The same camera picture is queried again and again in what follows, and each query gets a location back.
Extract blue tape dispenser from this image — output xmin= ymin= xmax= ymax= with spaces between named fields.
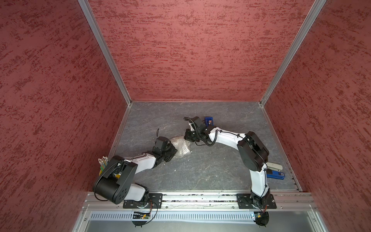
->
xmin=204 ymin=117 xmax=214 ymax=126

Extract clear bubble wrap sheet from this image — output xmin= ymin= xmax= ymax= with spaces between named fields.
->
xmin=170 ymin=136 xmax=192 ymax=159

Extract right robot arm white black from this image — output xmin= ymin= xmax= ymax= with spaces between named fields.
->
xmin=184 ymin=117 xmax=271 ymax=209

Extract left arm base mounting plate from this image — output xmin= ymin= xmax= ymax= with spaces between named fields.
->
xmin=123 ymin=193 xmax=163 ymax=209

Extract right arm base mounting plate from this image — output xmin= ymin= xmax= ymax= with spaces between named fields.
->
xmin=236 ymin=192 xmax=277 ymax=210

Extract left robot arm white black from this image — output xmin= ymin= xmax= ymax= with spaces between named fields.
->
xmin=93 ymin=143 xmax=177 ymax=205

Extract bundle of pencils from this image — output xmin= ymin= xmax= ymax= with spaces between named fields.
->
xmin=98 ymin=156 xmax=109 ymax=172

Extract white stapler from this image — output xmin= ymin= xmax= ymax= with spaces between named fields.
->
xmin=267 ymin=162 xmax=283 ymax=172

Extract blue stapler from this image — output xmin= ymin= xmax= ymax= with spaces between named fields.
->
xmin=266 ymin=169 xmax=285 ymax=180

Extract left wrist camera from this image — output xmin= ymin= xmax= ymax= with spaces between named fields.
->
xmin=152 ymin=136 xmax=172 ymax=155

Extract white perforated cable duct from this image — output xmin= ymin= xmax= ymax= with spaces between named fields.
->
xmin=89 ymin=211 xmax=256 ymax=223

